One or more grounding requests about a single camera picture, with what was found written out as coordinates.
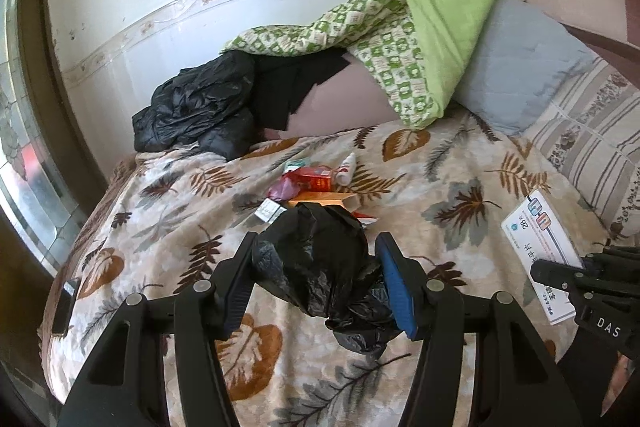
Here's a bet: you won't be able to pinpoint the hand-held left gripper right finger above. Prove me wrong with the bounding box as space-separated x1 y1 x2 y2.
375 232 583 427

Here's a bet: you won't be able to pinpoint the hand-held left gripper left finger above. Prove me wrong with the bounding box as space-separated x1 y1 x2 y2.
57 232 266 427

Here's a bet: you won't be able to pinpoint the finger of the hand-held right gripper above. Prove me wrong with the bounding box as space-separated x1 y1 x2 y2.
530 258 590 292
582 246 640 279

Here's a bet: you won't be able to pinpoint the white blue-print medicine box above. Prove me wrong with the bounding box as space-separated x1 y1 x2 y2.
501 189 586 325

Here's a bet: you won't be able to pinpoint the black plastic bag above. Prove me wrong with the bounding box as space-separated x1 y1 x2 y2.
251 202 401 364

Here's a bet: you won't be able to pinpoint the purple wrapper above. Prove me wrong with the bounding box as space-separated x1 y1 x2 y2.
267 179 301 202

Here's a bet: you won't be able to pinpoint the red white carton box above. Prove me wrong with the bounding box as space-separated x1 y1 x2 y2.
287 164 333 192

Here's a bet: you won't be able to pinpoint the white cigarette pack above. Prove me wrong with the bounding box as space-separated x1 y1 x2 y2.
255 199 287 224

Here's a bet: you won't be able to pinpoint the leaf print blanket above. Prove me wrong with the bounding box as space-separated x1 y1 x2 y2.
42 112 608 427

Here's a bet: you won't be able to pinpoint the striped floral pillow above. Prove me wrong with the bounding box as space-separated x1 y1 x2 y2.
520 57 640 243

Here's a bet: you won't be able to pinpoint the orange flat box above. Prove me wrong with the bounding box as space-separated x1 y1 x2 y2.
287 191 358 210

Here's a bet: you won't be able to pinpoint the small white bottle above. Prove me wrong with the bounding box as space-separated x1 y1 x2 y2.
335 153 357 186

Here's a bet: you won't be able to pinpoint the black phone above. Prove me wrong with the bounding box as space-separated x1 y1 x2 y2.
50 278 81 335

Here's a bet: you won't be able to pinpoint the black puffer jacket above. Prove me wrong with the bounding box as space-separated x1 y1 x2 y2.
132 51 258 158

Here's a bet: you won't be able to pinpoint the pink folded quilt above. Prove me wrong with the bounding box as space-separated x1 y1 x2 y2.
265 57 396 140

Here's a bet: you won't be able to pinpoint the black cloth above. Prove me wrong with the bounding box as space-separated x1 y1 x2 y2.
250 49 351 131

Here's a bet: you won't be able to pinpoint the grey quilted pillow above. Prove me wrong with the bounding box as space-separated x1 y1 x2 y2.
452 0 596 136

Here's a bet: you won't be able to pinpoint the green patterned quilt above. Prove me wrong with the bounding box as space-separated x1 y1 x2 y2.
220 0 503 130

